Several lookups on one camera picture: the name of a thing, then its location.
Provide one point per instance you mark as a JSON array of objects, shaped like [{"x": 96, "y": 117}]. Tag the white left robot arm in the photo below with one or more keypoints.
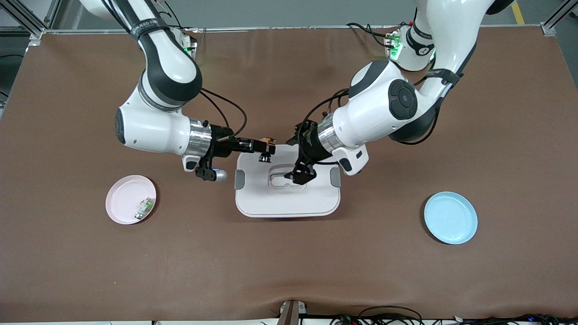
[{"x": 384, "y": 113}]

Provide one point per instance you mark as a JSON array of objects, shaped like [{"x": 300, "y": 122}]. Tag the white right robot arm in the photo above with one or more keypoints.
[{"x": 167, "y": 76}]

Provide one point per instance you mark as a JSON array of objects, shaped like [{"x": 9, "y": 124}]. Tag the metal table edge bracket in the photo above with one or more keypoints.
[{"x": 292, "y": 312}]

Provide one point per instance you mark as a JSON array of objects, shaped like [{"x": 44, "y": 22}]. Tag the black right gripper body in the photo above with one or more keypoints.
[{"x": 222, "y": 141}]

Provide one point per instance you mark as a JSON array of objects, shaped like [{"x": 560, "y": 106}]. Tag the aluminium frame profile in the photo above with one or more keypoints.
[
  {"x": 553, "y": 25},
  {"x": 31, "y": 25}
]

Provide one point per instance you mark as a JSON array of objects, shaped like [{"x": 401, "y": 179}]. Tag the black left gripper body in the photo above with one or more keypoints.
[{"x": 309, "y": 145}]

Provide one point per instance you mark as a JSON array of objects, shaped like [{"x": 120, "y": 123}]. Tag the brown table mat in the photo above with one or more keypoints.
[{"x": 289, "y": 271}]

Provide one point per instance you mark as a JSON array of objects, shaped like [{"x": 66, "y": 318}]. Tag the light blue round plate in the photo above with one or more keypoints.
[{"x": 451, "y": 219}]

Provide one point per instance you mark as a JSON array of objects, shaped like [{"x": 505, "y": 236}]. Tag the orange push-button switch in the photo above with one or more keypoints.
[{"x": 265, "y": 158}]

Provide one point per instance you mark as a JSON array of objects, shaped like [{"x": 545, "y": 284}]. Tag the white and green switch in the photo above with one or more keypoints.
[{"x": 145, "y": 208}]

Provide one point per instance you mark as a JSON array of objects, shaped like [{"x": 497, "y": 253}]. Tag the white lidded box grey latches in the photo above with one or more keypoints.
[{"x": 289, "y": 203}]

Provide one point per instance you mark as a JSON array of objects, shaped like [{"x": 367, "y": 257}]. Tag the pink round plate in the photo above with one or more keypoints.
[{"x": 124, "y": 198}]

